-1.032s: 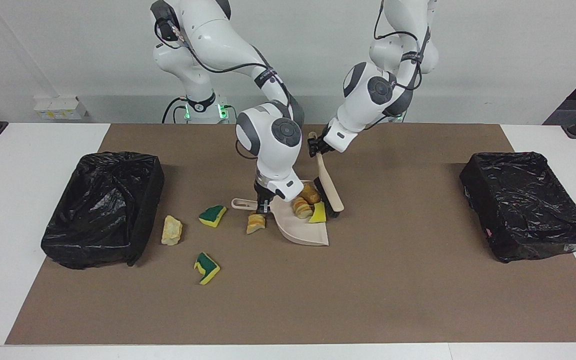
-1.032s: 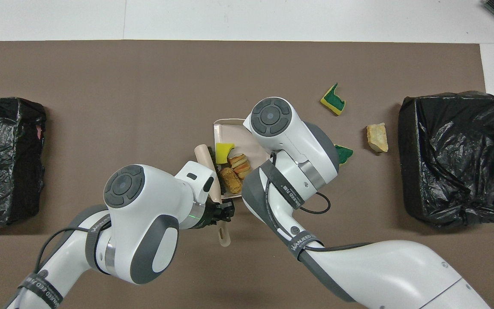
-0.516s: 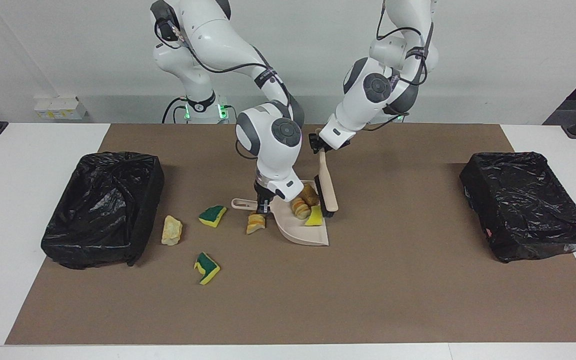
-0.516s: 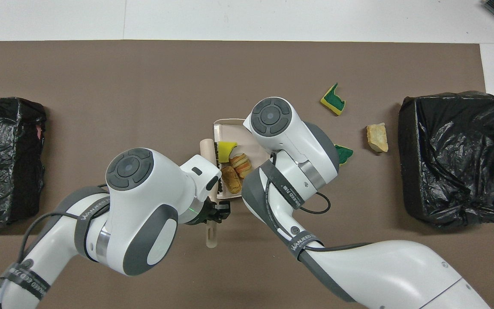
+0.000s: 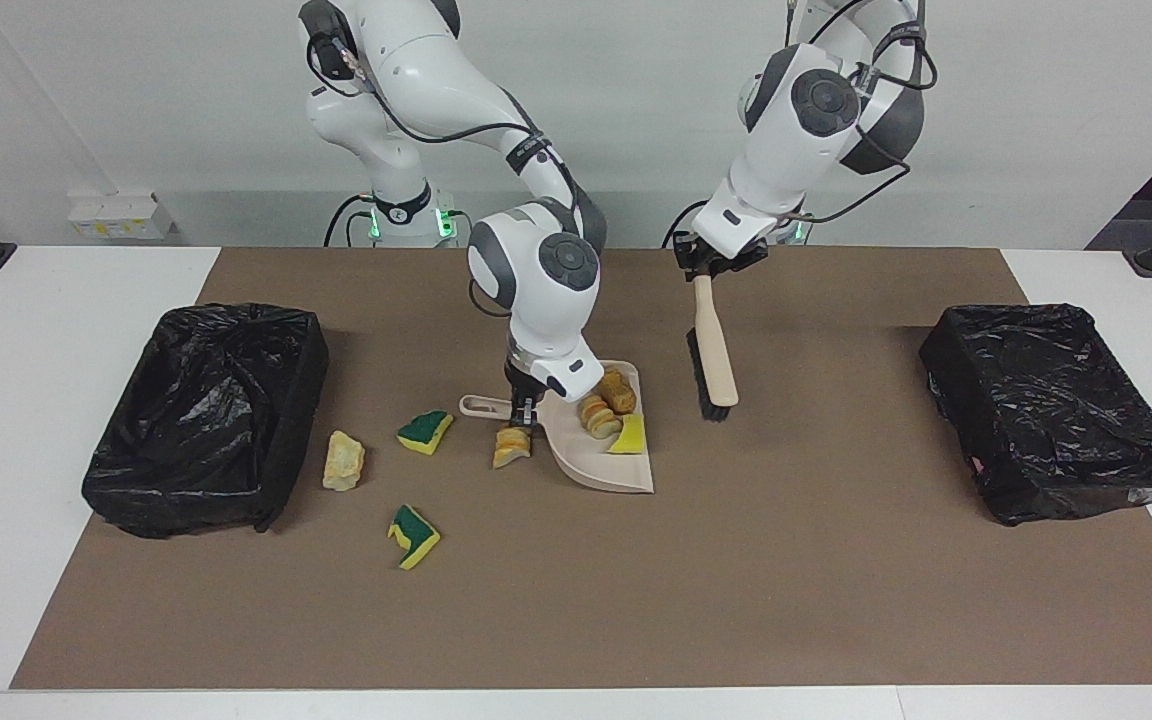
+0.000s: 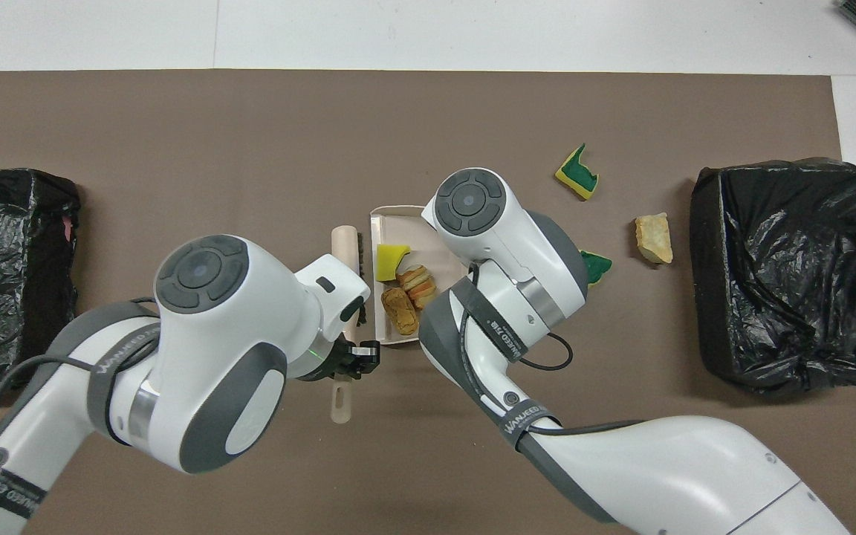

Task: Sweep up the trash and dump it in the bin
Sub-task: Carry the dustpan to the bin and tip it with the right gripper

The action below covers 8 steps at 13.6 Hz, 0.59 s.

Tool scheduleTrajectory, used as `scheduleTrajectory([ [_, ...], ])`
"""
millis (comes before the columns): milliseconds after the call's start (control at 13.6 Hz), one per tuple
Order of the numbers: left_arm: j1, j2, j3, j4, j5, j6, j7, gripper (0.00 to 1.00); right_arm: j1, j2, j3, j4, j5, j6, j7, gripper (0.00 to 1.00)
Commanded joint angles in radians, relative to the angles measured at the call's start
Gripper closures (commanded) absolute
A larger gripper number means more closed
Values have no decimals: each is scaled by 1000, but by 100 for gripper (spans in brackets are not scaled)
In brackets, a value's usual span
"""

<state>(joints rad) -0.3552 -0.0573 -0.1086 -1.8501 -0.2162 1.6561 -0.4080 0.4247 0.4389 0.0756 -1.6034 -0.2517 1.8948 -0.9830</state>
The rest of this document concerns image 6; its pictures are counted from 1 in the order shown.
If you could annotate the beige hand brush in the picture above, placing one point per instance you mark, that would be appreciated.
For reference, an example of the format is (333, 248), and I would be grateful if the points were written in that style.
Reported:
(345, 245)

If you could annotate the beige plastic dustpan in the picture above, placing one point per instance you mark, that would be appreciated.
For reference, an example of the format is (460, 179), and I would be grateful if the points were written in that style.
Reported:
(428, 230)

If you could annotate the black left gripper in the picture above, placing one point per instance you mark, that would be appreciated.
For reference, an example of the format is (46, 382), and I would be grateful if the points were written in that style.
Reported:
(331, 360)

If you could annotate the black bag-lined bin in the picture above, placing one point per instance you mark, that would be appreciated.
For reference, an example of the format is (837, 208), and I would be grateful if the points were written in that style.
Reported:
(792, 275)

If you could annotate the brown table mat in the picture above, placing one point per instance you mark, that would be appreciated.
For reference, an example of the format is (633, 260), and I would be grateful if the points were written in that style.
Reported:
(250, 148)

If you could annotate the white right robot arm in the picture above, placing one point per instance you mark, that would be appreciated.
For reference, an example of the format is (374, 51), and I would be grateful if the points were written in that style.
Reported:
(517, 238)

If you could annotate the notched green yellow sponge piece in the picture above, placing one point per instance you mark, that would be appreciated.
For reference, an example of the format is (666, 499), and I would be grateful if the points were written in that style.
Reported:
(576, 177)

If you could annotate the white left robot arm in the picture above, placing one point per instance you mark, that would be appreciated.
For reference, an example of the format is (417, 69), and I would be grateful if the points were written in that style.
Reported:
(212, 357)

